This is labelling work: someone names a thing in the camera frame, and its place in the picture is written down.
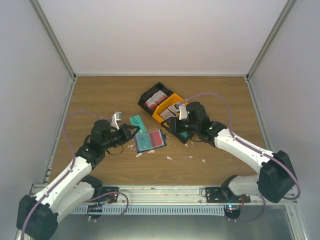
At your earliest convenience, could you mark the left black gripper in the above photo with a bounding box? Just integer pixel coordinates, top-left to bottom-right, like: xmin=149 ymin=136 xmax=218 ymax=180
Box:
xmin=102 ymin=123 xmax=140 ymax=150

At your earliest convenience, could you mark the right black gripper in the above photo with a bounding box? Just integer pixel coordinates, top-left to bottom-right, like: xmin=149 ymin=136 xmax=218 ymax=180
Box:
xmin=161 ymin=117 xmax=199 ymax=134

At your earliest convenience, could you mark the white pink cards stack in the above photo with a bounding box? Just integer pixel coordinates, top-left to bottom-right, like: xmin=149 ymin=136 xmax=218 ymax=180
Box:
xmin=159 ymin=104 xmax=179 ymax=120

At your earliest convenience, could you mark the teal credit card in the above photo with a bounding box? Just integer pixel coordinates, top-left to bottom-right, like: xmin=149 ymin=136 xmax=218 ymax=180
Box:
xmin=129 ymin=115 xmax=147 ymax=134
xmin=134 ymin=133 xmax=152 ymax=153

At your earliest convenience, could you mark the orange bin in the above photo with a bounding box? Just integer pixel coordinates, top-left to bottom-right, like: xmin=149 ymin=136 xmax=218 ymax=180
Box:
xmin=152 ymin=93 xmax=184 ymax=123

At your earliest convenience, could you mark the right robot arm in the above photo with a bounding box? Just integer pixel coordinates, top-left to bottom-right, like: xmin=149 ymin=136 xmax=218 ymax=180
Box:
xmin=161 ymin=101 xmax=301 ymax=203

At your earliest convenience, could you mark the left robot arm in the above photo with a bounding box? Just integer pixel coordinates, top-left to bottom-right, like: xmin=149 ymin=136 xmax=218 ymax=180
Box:
xmin=16 ymin=119 xmax=140 ymax=240

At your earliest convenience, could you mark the red patterned cards stack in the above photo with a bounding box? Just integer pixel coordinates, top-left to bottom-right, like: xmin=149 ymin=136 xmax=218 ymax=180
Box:
xmin=144 ymin=90 xmax=168 ymax=110

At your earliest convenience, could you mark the black bin right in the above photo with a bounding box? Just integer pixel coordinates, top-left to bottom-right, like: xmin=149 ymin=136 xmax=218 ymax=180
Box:
xmin=163 ymin=125 xmax=194 ymax=144

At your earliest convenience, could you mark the black bin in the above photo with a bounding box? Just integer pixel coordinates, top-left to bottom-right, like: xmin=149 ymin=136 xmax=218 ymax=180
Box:
xmin=163 ymin=125 xmax=194 ymax=144
xmin=138 ymin=82 xmax=174 ymax=116

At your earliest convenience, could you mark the black bin left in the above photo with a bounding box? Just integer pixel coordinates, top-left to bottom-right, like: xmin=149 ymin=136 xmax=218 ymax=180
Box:
xmin=138 ymin=82 xmax=174 ymax=116

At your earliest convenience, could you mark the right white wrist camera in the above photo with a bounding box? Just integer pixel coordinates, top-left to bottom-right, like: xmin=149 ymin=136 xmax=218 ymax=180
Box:
xmin=174 ymin=102 xmax=188 ymax=120

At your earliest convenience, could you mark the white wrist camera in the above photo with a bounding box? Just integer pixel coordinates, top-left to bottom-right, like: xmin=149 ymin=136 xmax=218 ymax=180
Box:
xmin=110 ymin=111 xmax=122 ymax=130
xmin=174 ymin=102 xmax=188 ymax=120

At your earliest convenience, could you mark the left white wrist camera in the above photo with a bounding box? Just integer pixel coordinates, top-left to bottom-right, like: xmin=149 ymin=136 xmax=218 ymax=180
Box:
xmin=110 ymin=111 xmax=122 ymax=130

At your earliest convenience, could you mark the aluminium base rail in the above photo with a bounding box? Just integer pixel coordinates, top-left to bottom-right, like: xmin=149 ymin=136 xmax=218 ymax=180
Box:
xmin=27 ymin=184 xmax=298 ymax=208

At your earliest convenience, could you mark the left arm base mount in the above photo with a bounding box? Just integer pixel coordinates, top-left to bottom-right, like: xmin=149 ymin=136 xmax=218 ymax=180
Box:
xmin=71 ymin=186 xmax=125 ymax=222

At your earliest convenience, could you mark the grey slotted cable duct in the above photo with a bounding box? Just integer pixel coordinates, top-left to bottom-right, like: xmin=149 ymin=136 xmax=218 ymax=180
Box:
xmin=71 ymin=205 xmax=226 ymax=215

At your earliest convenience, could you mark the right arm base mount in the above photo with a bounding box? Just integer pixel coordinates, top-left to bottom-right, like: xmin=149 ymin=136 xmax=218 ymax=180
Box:
xmin=200 ymin=186 xmax=251 ymax=221

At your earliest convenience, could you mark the left aluminium frame post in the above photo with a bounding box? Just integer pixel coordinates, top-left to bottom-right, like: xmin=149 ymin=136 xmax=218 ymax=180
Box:
xmin=29 ymin=0 xmax=77 ymax=82

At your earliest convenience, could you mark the aluminium frame post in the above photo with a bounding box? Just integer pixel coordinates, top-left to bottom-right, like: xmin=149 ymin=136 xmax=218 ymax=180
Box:
xmin=29 ymin=0 xmax=77 ymax=82
xmin=245 ymin=0 xmax=297 ymax=82

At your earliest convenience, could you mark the right aluminium frame post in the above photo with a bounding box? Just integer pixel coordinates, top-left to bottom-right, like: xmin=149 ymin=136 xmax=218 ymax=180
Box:
xmin=245 ymin=0 xmax=297 ymax=82

